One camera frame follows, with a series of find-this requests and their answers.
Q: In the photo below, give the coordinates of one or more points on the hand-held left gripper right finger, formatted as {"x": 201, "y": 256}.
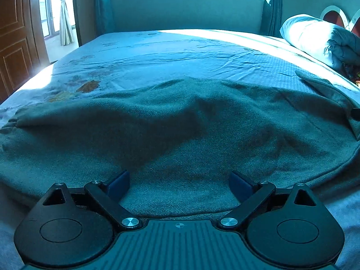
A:
{"x": 239, "y": 185}

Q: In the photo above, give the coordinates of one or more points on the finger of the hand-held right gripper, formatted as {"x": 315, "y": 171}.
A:
{"x": 355, "y": 112}

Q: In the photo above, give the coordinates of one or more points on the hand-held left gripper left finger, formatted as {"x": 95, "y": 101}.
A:
{"x": 119, "y": 185}

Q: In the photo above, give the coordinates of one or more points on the grey-green pants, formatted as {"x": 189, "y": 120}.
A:
{"x": 180, "y": 135}

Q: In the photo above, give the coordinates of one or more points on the dark grey folded blanket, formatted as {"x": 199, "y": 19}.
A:
{"x": 347, "y": 47}

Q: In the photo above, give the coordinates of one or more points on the white pillow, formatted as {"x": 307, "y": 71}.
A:
{"x": 306, "y": 35}

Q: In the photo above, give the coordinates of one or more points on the red and white headboard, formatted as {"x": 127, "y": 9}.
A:
{"x": 334, "y": 14}

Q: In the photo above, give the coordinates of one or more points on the teal curtain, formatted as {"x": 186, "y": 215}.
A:
{"x": 274, "y": 8}
{"x": 102, "y": 5}

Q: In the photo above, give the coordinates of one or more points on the bed with floral sheet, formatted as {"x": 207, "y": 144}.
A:
{"x": 168, "y": 53}

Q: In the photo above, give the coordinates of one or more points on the white sheer curtain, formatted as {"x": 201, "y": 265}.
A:
{"x": 65, "y": 14}

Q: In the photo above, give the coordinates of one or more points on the brown wooden door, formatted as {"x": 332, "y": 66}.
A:
{"x": 17, "y": 33}

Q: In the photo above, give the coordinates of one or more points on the side window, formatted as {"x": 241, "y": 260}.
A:
{"x": 46, "y": 11}

